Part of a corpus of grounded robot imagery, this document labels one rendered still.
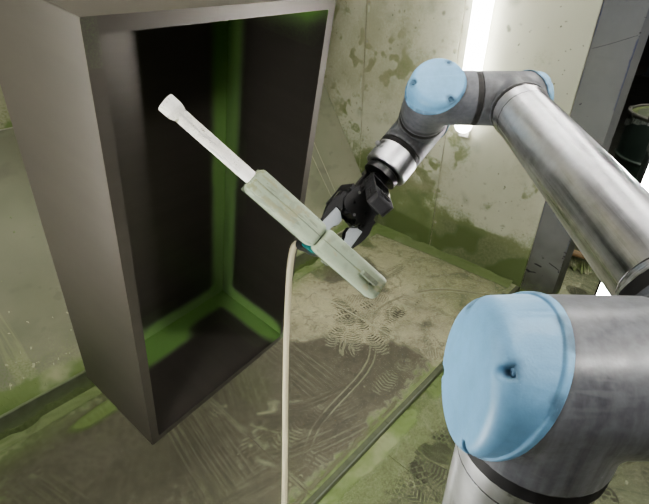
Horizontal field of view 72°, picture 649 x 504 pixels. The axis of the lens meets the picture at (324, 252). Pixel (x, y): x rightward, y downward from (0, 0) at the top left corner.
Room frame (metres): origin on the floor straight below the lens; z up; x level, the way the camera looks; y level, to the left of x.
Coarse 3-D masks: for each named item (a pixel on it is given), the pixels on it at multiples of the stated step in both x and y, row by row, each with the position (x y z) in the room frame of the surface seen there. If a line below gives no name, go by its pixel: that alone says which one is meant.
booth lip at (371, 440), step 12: (516, 288) 2.20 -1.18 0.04; (432, 372) 1.53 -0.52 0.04; (420, 384) 1.45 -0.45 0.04; (408, 396) 1.38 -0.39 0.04; (396, 408) 1.32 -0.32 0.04; (384, 432) 1.21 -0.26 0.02; (372, 444) 1.15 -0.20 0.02; (360, 456) 1.09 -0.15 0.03; (348, 468) 1.04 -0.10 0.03; (336, 480) 0.99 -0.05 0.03; (324, 492) 0.94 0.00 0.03
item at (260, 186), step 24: (168, 96) 0.71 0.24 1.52; (192, 120) 0.70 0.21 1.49; (216, 144) 0.69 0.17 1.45; (240, 168) 0.69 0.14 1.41; (264, 192) 0.68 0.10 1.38; (288, 192) 0.69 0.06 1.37; (288, 216) 0.67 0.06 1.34; (312, 216) 0.68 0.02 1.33; (312, 240) 0.66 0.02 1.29; (336, 240) 0.68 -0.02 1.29; (336, 264) 0.66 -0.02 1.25; (360, 264) 0.67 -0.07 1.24; (360, 288) 0.65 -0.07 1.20
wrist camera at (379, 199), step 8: (368, 176) 0.80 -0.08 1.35; (376, 176) 0.80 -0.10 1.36; (368, 184) 0.76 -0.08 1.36; (376, 184) 0.74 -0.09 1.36; (384, 184) 0.80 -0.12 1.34; (368, 192) 0.72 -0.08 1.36; (376, 192) 0.70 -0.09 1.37; (384, 192) 0.72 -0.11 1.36; (368, 200) 0.70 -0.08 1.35; (376, 200) 0.69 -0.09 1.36; (384, 200) 0.69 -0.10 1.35; (376, 208) 0.69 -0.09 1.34; (384, 208) 0.69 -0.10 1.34; (392, 208) 0.69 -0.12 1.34
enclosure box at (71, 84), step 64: (0, 0) 0.84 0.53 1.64; (64, 0) 0.76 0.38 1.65; (128, 0) 0.82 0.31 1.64; (192, 0) 0.90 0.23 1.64; (256, 0) 0.98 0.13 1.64; (320, 0) 1.12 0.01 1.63; (0, 64) 0.90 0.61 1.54; (64, 64) 0.74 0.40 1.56; (128, 64) 1.15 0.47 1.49; (192, 64) 1.30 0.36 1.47; (256, 64) 1.33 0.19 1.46; (320, 64) 1.17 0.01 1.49; (64, 128) 0.79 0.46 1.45; (128, 128) 1.15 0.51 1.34; (256, 128) 1.35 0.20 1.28; (64, 192) 0.85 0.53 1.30; (128, 192) 1.16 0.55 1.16; (192, 192) 1.35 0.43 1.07; (64, 256) 0.93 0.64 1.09; (128, 256) 0.76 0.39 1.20; (192, 256) 1.37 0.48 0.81; (256, 256) 1.39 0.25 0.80; (128, 320) 0.78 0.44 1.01; (192, 320) 1.35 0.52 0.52; (256, 320) 1.39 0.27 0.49; (128, 384) 0.86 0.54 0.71; (192, 384) 1.07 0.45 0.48
